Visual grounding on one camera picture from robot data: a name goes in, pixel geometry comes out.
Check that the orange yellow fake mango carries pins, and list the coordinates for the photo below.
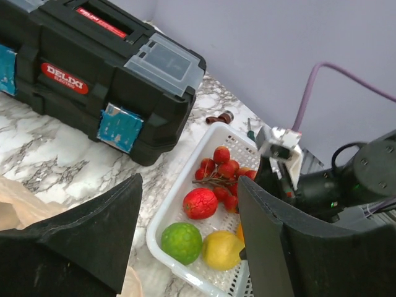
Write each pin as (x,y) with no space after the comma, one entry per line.
(239,233)

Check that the red fake apple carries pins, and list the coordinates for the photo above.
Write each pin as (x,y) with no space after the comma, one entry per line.
(200,203)

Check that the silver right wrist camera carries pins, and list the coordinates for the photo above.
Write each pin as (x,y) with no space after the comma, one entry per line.
(282,145)

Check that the black plastic toolbox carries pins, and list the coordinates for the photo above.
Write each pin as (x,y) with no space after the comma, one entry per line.
(98,69)

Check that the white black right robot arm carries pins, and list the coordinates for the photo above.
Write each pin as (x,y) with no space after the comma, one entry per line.
(369,176)

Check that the brown metal fitting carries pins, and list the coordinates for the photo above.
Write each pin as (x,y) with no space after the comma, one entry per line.
(226,117)

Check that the translucent orange plastic bag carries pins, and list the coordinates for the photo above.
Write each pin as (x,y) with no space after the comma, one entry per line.
(20,208)

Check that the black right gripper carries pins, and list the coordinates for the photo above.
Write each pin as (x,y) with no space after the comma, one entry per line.
(292,253)

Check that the white plastic basket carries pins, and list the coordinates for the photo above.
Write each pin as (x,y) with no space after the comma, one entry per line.
(233,282)

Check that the yellow fake pear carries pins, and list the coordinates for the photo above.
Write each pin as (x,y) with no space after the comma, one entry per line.
(220,250)

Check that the green handled screwdriver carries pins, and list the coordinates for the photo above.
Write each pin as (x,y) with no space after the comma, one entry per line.
(250,132)

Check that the red fake lychee bunch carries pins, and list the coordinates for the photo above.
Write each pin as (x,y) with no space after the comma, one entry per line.
(221,173)

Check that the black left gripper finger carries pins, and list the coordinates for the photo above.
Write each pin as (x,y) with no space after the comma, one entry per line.
(83,251)

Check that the green fake lime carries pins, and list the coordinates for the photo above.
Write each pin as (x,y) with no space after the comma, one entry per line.
(182,241)

